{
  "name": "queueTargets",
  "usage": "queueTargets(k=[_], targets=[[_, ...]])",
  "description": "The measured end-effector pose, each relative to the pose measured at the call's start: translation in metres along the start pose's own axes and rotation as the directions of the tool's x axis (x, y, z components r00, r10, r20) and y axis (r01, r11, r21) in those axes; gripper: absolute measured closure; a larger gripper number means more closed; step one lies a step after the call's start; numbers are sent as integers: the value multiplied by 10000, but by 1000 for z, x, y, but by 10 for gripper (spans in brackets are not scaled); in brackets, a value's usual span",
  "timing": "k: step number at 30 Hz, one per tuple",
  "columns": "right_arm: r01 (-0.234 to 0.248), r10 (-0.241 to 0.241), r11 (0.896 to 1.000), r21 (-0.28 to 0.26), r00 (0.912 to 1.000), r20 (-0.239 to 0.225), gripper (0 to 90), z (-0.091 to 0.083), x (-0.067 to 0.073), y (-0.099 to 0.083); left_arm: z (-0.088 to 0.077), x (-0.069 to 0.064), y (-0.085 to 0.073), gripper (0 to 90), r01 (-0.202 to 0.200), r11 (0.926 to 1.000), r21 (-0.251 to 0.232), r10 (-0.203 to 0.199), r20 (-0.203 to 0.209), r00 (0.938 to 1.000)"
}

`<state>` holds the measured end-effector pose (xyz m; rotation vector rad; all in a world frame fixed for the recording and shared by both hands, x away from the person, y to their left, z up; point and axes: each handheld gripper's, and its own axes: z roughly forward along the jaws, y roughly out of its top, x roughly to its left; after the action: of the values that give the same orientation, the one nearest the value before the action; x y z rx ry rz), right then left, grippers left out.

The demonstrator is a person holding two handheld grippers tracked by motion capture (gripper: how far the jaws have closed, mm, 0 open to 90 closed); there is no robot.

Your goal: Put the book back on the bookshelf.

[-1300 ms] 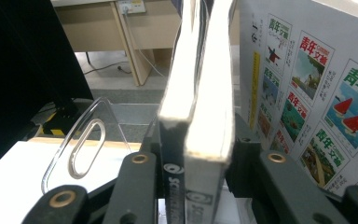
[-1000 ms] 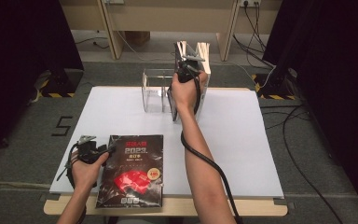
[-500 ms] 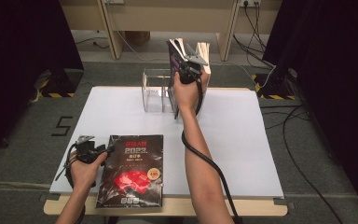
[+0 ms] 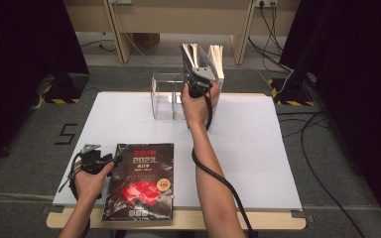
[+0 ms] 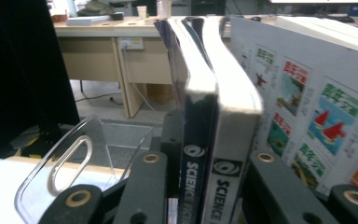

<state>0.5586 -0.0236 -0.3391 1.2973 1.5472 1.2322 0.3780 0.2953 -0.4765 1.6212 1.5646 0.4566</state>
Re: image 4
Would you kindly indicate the purple magazine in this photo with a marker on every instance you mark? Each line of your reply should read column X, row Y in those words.
column 186, row 58
column 195, row 54

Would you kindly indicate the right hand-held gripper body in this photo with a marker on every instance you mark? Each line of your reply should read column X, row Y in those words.
column 200, row 84

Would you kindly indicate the white magazine with picture grid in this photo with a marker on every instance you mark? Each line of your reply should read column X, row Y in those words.
column 217, row 61

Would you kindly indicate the black and red magazine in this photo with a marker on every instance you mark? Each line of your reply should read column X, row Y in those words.
column 139, row 185

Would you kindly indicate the person's left hand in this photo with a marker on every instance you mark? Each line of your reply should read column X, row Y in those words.
column 91, row 186

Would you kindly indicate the person's right hand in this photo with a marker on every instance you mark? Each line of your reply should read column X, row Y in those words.
column 198, row 110

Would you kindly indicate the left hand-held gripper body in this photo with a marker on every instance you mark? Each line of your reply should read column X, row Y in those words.
column 92, row 162

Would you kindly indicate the beige wooden desk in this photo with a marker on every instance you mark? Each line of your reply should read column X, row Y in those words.
column 178, row 16

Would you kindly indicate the black curtain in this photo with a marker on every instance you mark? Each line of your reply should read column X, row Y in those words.
column 23, row 66
column 354, row 82

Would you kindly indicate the clear acrylic magazine holder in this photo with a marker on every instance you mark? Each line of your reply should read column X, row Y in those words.
column 163, row 105

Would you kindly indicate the white wall socket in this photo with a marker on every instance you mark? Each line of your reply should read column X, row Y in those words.
column 266, row 2

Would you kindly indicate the black stand base striped tape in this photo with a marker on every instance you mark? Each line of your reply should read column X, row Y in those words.
column 64, row 87
column 292, row 89

